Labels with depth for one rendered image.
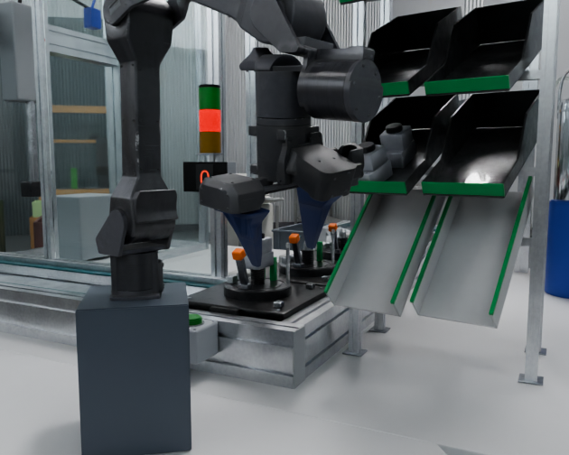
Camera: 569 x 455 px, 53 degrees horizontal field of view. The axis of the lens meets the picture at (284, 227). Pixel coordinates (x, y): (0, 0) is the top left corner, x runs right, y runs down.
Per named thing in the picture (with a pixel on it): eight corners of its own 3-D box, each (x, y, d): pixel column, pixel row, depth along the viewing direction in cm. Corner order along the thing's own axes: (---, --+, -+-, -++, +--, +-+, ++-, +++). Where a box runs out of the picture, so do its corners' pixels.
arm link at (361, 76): (251, -7, 55) (354, -17, 48) (303, 10, 61) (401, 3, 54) (243, 112, 57) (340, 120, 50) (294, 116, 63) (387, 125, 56)
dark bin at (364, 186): (406, 196, 93) (399, 154, 90) (338, 192, 101) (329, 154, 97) (461, 129, 112) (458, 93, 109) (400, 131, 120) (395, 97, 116)
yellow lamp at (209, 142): (213, 153, 130) (213, 131, 130) (195, 153, 132) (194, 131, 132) (225, 153, 135) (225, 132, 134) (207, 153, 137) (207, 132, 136)
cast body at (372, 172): (372, 190, 97) (364, 153, 94) (352, 188, 100) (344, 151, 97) (399, 170, 102) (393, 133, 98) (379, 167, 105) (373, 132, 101)
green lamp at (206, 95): (212, 108, 129) (212, 86, 128) (194, 109, 131) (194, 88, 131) (224, 110, 133) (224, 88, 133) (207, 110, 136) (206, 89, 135)
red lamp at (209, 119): (213, 130, 129) (212, 108, 129) (194, 131, 132) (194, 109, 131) (225, 131, 134) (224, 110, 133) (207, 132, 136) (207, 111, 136)
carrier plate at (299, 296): (284, 324, 102) (284, 312, 102) (175, 309, 113) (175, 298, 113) (332, 296, 124) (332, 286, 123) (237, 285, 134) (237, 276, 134)
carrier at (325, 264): (335, 294, 125) (335, 238, 124) (240, 283, 136) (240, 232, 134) (368, 274, 147) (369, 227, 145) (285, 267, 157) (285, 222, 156)
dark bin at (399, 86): (409, 96, 91) (402, 50, 88) (339, 101, 99) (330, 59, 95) (465, 45, 110) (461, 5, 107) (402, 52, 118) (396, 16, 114)
